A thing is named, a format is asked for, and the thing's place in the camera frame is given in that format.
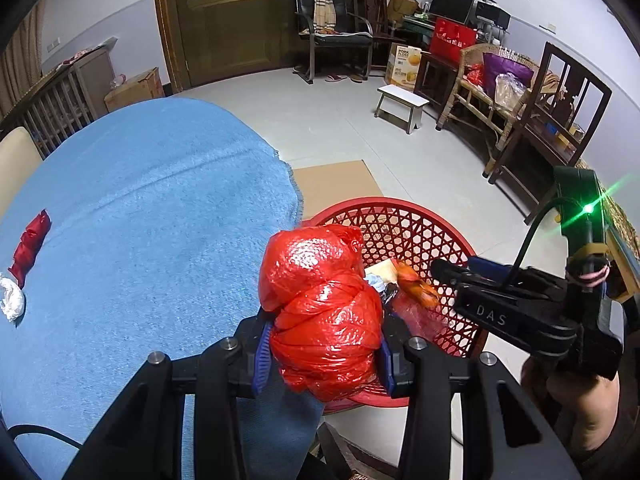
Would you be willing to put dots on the black monitor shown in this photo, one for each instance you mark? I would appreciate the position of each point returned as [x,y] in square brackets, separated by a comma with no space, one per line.
[451,6]

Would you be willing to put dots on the clear plastic bag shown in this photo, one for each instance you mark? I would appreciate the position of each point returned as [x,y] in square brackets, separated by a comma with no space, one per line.
[510,94]

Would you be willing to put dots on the beige curtain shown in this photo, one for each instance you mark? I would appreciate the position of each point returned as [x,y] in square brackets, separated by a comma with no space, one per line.
[17,70]

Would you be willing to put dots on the white step stool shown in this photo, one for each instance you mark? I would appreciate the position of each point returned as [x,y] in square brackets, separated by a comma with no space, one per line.
[402,97]

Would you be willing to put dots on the beige sofa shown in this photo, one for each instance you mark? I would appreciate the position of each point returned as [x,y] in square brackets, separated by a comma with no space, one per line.
[15,170]

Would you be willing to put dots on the yellow printed carton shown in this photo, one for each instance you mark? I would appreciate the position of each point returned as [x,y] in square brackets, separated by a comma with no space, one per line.
[404,66]

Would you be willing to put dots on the small orange wrapper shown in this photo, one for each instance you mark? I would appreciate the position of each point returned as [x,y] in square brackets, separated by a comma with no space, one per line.
[417,285]

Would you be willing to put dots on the wooden crib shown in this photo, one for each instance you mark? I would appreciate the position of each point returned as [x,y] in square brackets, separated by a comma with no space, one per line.
[52,110]

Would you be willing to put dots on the red gift bag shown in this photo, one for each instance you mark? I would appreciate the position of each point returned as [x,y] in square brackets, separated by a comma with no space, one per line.
[452,40]

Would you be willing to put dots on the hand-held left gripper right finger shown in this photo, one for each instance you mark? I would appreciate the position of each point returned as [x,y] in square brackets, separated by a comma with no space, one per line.
[387,361]

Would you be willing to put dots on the purple cushion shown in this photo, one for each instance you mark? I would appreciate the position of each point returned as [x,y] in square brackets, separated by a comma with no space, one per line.
[505,67]

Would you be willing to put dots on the tall dark wooden chair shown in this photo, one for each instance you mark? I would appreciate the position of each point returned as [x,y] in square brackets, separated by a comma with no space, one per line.
[575,75]

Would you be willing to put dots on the person's right hand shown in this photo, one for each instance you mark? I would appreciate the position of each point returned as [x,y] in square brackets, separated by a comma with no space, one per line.
[585,410]

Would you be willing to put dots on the brown cardboard box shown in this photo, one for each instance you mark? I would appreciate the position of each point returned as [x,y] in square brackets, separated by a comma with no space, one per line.
[135,91]

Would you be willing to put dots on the flat cardboard sheet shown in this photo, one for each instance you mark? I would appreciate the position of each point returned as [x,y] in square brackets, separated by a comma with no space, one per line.
[335,185]

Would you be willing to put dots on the wicker chair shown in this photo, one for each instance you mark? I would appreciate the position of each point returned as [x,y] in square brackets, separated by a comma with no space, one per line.
[480,105]

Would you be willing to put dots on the white plastic bag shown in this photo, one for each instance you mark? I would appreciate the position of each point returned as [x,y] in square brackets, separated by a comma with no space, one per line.
[11,300]

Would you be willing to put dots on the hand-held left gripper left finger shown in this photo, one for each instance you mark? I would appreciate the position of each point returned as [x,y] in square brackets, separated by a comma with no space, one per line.
[260,360]

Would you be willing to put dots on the striped towel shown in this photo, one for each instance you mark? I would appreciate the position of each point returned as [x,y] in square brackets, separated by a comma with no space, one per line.
[323,7]

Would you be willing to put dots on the red plastic basket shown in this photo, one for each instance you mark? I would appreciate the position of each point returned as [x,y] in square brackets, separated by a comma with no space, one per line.
[425,230]

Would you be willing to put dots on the wooden double door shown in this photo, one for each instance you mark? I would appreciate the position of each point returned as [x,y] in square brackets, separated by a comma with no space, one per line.
[230,20]

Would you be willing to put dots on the blue tablecloth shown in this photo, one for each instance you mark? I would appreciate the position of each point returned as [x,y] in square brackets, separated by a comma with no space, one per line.
[150,210]

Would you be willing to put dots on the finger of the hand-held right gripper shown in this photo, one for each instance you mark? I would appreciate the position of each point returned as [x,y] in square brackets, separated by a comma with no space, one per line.
[492,269]
[520,320]

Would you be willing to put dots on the white wall socket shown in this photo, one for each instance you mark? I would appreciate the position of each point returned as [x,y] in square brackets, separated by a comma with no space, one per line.
[550,27]
[53,44]

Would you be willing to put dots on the black device box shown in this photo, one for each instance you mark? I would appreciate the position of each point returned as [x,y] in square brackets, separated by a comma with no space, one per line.
[492,15]

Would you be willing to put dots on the orange-red plastic bag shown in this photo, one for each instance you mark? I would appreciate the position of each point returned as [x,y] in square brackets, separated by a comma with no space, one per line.
[320,325]

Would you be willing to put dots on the dark red cloth bag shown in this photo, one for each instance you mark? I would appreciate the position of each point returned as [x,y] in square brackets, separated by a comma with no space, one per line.
[31,247]

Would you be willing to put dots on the black armchair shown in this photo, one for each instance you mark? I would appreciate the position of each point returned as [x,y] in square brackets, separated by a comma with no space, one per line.
[342,40]

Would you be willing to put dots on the slipper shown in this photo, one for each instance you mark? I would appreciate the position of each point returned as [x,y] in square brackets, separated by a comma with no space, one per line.
[356,78]
[335,79]

